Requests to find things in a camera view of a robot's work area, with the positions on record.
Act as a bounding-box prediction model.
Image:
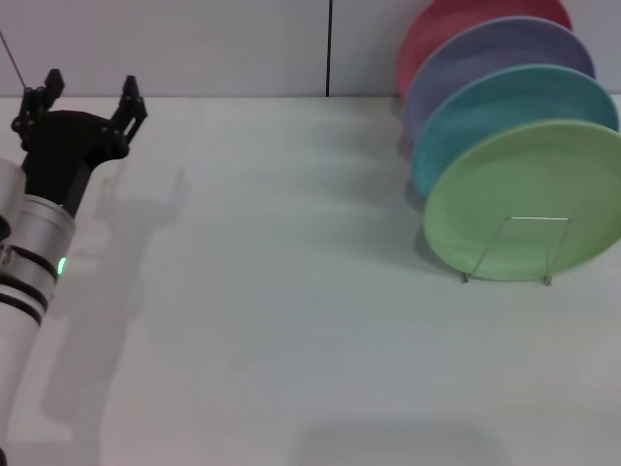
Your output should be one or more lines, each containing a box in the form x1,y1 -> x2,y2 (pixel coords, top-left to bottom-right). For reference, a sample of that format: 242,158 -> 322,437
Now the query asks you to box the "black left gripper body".
20,110 -> 131,217

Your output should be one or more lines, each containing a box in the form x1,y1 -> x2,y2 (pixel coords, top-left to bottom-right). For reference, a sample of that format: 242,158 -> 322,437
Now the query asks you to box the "green plate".
422,118 -> 621,283

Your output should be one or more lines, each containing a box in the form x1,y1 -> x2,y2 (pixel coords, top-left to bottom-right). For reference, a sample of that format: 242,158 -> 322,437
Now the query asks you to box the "red plate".
396,0 -> 574,101

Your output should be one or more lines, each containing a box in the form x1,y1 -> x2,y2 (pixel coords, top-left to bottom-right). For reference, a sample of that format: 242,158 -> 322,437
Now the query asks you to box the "blue plate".
411,63 -> 621,199

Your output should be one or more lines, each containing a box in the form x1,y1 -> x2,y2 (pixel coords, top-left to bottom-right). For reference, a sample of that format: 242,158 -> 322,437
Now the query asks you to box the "purple plate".
403,16 -> 598,143

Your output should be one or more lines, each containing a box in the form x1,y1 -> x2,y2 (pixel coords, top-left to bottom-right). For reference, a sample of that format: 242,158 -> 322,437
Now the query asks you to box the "silver wire plate rack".
460,216 -> 571,288

